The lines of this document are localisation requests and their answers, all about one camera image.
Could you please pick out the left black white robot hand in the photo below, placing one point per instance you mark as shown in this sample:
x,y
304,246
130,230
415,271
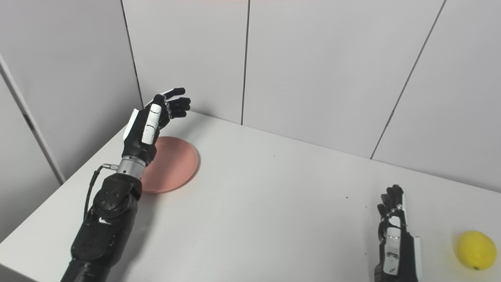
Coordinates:
x,y
146,125

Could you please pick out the pink round plate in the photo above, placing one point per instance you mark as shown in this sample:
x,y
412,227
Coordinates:
x,y
172,164

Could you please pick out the yellow lemon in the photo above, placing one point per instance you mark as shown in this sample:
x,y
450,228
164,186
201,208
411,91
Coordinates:
x,y
476,250

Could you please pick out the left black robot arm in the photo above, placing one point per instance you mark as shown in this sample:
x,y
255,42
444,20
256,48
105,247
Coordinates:
x,y
107,223

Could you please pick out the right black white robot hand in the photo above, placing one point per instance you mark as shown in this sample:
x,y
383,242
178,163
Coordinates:
x,y
395,243

